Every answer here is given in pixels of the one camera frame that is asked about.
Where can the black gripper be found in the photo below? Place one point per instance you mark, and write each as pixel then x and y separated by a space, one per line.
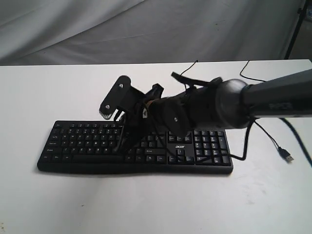
pixel 192 109

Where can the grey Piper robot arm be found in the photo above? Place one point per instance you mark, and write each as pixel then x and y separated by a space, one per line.
pixel 216 104

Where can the black Acer keyboard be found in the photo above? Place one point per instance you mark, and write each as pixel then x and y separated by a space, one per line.
pixel 88 147

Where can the grey fabric backdrop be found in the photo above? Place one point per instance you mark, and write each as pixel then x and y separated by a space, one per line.
pixel 59 32

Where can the black tripod stand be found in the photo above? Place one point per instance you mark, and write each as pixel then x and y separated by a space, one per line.
pixel 300 43

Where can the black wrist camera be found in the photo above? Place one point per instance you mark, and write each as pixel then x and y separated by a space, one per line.
pixel 155 92

